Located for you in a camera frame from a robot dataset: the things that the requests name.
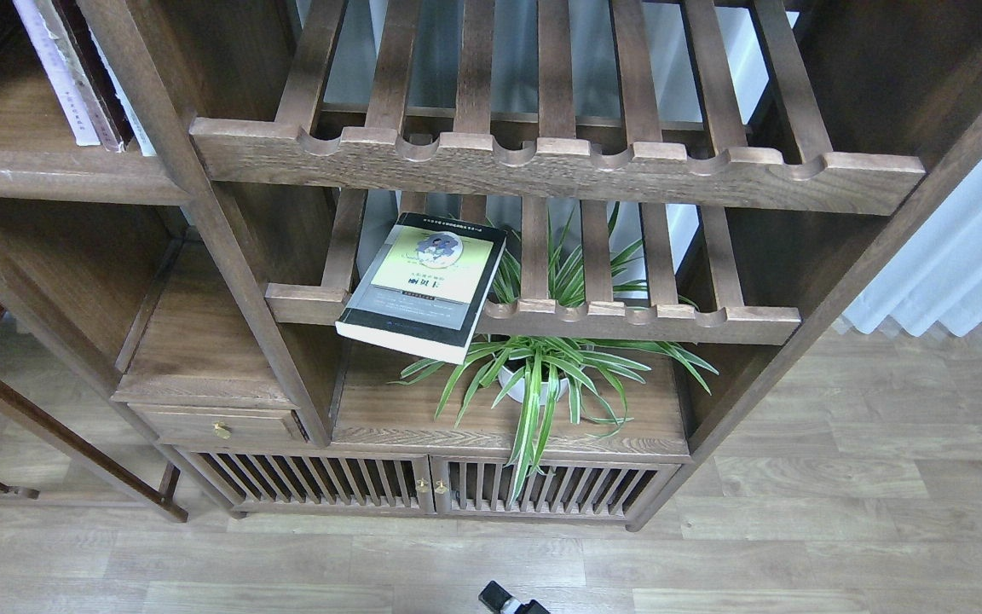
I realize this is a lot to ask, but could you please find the white curtain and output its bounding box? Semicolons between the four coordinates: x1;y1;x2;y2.
835;160;982;337

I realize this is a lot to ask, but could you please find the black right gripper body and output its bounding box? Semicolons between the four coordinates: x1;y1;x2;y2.
508;599;550;614

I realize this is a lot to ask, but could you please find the white plant pot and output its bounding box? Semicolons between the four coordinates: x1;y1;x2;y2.
498;362;570;406

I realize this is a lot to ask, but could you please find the green spider plant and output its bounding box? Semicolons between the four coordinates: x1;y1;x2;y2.
434;227;719;496

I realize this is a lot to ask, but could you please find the slatted cabinet door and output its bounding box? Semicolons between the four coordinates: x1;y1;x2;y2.
431;457;679;524
187;450;436;516

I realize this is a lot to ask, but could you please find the worn brown upright book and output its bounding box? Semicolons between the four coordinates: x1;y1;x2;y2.
36;1;132;153

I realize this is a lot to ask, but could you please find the black green cover book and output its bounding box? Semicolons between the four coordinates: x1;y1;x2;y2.
335;212;507;364

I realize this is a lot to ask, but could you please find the wooden drawer brass knob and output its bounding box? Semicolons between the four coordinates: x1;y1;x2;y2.
129;403;303;444

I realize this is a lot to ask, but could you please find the right slatted cabinet door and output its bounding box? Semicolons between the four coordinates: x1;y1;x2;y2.
431;457;679;524

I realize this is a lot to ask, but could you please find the dark wooden bookshelf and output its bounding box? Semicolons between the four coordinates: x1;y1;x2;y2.
0;1;982;531

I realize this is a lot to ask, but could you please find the white lilac book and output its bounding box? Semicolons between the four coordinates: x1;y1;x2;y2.
13;0;102;145

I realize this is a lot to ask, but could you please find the left slatted cabinet door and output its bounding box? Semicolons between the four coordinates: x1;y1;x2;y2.
187;450;436;516

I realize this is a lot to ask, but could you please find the white upright book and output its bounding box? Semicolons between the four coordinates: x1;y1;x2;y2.
90;31;157;157

